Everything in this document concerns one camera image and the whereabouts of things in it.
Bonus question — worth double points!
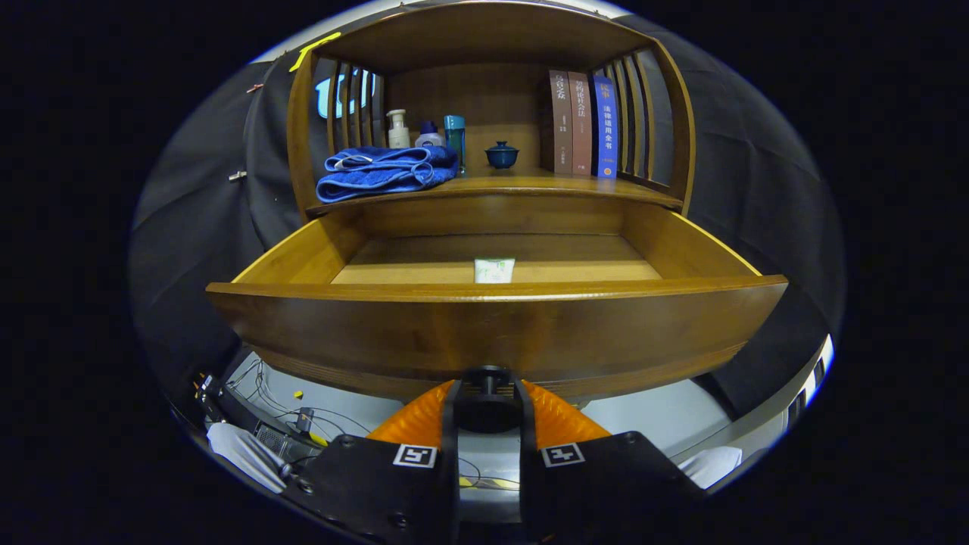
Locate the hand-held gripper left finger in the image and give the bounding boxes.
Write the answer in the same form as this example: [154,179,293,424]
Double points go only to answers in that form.
[282,378,461,545]

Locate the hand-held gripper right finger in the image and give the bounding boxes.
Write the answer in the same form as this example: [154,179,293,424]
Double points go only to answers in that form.
[517,378,709,545]

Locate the wooden drawer with black knob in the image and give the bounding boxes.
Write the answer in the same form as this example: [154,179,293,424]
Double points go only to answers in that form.
[206,198,790,434]

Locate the white and green tube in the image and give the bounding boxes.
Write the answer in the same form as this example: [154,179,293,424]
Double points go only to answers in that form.
[474,258,516,285]

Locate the wooden countertop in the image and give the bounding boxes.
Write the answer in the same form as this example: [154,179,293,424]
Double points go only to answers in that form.
[307,165,684,220]

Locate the wooden cabinet with slatted hutch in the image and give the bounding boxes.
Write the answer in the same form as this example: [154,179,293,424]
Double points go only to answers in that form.
[286,0,696,228]

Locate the black electronic box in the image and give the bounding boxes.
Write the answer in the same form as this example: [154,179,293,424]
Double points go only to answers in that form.
[198,372,328,464]

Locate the white cloth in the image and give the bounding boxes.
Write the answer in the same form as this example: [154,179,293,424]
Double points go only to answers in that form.
[207,422,290,494]

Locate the folded blue towel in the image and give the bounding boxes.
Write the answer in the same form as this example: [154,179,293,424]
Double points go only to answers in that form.
[316,145,460,204]

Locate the teal spray bottle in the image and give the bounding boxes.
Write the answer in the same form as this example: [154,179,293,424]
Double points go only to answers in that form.
[444,115,467,176]

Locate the dark brown book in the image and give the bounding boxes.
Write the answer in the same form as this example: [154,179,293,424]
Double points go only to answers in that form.
[548,70,575,175]

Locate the reddish brown book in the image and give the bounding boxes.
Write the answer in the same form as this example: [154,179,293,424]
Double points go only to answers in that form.
[568,72,594,177]

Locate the blue book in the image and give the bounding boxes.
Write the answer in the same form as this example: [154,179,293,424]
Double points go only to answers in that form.
[590,74,619,179]

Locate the black backdrop cloth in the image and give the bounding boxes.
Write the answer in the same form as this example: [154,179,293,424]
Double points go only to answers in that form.
[127,15,845,425]

